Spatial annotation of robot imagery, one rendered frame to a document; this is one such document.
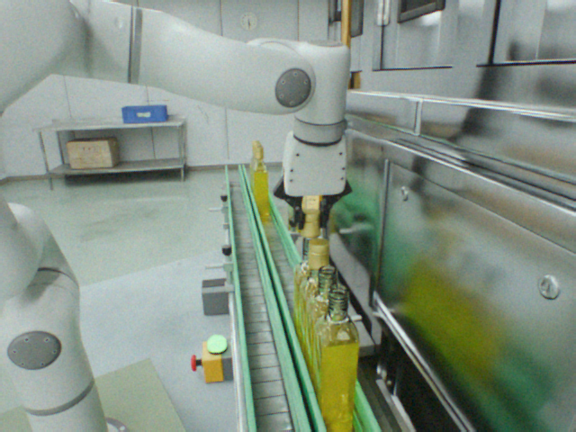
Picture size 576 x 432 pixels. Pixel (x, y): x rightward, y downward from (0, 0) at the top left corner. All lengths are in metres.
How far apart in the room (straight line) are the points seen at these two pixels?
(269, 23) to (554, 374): 6.20
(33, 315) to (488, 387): 0.54
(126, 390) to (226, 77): 0.64
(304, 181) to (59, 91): 6.24
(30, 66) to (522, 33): 0.47
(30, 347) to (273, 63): 0.44
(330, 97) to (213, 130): 5.81
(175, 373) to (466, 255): 0.75
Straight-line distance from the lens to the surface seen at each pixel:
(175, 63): 0.44
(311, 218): 0.63
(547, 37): 0.45
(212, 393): 0.93
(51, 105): 6.77
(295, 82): 0.44
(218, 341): 0.90
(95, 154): 5.98
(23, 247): 0.53
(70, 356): 0.58
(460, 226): 0.47
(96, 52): 0.45
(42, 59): 0.39
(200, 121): 6.30
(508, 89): 0.45
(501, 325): 0.44
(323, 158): 0.57
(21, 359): 0.57
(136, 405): 0.82
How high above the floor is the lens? 1.41
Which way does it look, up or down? 21 degrees down
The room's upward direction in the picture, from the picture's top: straight up
